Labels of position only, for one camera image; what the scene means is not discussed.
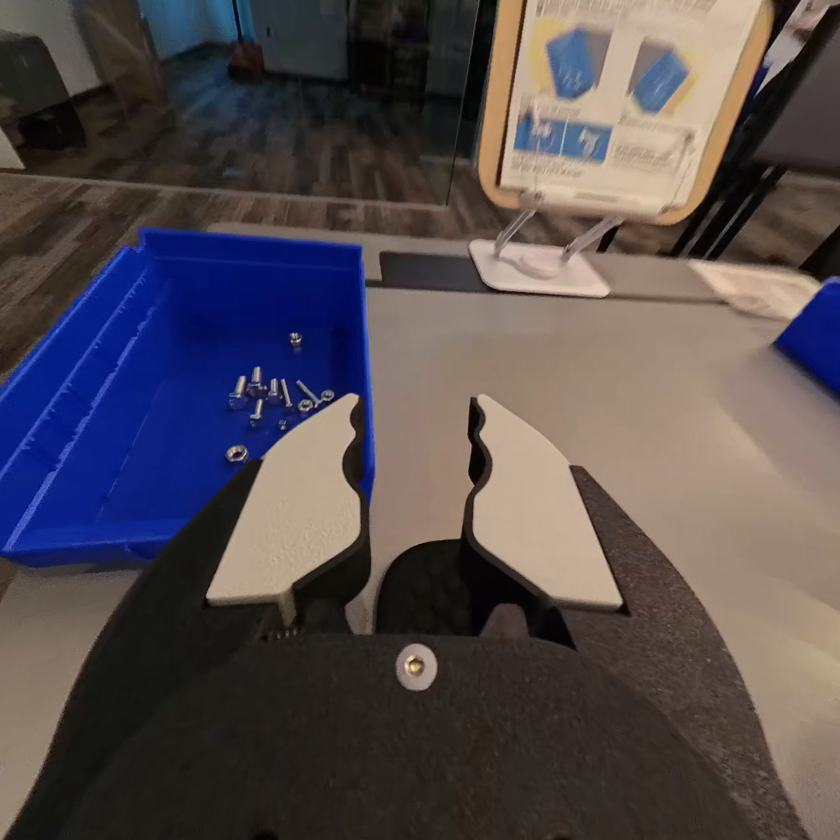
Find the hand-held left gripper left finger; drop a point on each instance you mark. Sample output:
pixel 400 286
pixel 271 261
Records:
pixel 289 525

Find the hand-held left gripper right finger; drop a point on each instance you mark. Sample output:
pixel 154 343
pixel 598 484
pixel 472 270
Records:
pixel 538 525

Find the group of steel bolts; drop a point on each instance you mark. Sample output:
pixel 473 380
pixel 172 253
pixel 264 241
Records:
pixel 256 384

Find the blue plastic bin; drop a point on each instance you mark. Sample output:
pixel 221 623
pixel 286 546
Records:
pixel 814 341
pixel 131 328

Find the wooden board document stand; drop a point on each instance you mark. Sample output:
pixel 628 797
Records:
pixel 538 269

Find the laminated printed instruction sheet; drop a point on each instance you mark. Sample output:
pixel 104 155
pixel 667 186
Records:
pixel 754 289

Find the printed instruction poster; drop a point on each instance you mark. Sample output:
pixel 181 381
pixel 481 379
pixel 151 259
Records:
pixel 623 98

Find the black framed display board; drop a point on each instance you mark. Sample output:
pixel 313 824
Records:
pixel 807 98

